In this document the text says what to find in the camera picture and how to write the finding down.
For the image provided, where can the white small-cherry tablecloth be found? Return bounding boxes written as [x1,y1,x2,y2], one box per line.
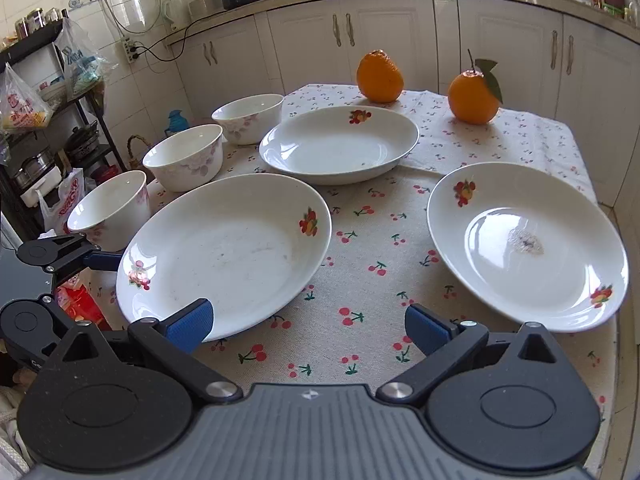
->
[220,84,599,206]

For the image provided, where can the black power cable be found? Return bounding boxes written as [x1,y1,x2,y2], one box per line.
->
[131,7,236,62]

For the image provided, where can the wicker basket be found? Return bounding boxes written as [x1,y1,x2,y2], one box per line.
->
[125,134,157,169]

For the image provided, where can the blue plastic jug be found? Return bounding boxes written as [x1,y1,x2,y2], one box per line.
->
[164,109,189,137]

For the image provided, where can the orange with green leaf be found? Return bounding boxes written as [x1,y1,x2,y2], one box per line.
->
[447,49,504,126]

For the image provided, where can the white floral bowl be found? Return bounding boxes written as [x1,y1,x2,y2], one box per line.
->
[66,170,151,253]
[143,124,224,192]
[211,94,285,146]

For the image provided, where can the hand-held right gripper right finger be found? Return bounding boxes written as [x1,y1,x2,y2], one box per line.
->
[376,304,562,405]

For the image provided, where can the white power cable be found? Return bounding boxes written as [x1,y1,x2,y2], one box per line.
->
[84,0,135,43]

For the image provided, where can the bumpy orange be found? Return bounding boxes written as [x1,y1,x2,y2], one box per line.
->
[356,49,404,104]

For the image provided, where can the white fruit-print plate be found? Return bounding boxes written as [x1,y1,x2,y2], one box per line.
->
[258,106,420,185]
[116,173,332,343]
[427,162,630,334]

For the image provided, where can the clear blue-print plastic bag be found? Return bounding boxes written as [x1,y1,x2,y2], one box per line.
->
[54,17,119,99]

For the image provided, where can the white electric kettle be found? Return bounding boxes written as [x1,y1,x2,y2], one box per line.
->
[162,0,189,31]

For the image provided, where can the beige cherry-print tablecloth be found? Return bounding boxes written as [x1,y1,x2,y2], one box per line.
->
[85,160,621,426]

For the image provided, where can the black metal shelf rack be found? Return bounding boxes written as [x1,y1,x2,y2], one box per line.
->
[0,21,127,242]

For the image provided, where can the red cardboard box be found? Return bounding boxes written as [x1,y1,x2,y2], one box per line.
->
[54,282,112,332]

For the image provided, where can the black cooking pot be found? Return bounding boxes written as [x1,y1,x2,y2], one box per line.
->
[64,120,102,162]

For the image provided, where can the white kitchen cabinet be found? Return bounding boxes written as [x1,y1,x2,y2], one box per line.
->
[167,0,640,206]

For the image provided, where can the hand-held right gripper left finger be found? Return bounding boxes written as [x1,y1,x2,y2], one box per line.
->
[50,299,244,403]

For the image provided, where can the red and white plastic bag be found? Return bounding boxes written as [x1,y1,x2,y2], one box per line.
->
[37,167,87,237]

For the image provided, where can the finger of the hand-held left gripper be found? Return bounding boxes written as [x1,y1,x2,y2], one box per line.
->
[50,234,123,281]
[42,297,81,341]

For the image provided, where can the white rice cooker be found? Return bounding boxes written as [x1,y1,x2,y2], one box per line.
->
[188,0,224,24]

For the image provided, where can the white red-print plastic bag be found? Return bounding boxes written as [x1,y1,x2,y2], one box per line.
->
[0,62,54,132]

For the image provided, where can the steel steamer pot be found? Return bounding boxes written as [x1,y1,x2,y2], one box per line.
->
[12,147,57,190]

